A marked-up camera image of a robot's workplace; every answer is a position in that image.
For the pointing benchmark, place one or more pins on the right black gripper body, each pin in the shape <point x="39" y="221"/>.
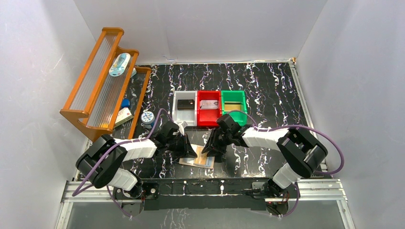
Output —
<point x="226" y="137"/>

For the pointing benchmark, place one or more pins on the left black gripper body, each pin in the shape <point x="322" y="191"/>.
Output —
<point x="183" y="144"/>

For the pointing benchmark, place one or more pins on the gold card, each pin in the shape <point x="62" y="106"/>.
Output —
<point x="201" y="160"/>
<point x="229" y="106"/>

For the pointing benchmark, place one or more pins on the beige leather card holder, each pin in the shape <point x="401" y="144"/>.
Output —
<point x="211" y="160"/>

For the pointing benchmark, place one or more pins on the green plastic bin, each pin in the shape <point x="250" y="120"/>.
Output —
<point x="234" y="100"/>

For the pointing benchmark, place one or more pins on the red plastic bin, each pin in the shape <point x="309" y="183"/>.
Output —
<point x="208" y="118"/>

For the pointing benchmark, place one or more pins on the white plastic bin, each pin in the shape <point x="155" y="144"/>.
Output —
<point x="183" y="110"/>

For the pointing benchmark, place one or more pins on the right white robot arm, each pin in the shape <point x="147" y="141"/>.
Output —
<point x="302" y="151"/>

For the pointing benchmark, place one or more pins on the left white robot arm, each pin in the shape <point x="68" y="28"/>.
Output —
<point x="101" y="162"/>

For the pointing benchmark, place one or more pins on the gold card in green bin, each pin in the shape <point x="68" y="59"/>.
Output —
<point x="229" y="106"/>

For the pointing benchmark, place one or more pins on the silver card in red bin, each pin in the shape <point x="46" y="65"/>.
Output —
<point x="209" y="104"/>

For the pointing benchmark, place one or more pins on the black card in white bin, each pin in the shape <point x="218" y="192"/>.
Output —
<point x="185" y="104"/>

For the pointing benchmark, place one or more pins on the blue white round tin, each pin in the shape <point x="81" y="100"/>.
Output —
<point x="148" y="119"/>

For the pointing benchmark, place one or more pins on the white red small box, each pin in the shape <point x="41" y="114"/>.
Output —
<point x="123" y="116"/>

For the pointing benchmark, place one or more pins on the blue bottle cap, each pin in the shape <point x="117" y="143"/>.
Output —
<point x="125" y="103"/>

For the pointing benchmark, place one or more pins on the wooden three-tier shelf rack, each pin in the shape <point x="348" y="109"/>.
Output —
<point x="96" y="98"/>

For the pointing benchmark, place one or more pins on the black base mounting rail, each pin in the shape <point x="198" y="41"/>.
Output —
<point x="218" y="193"/>

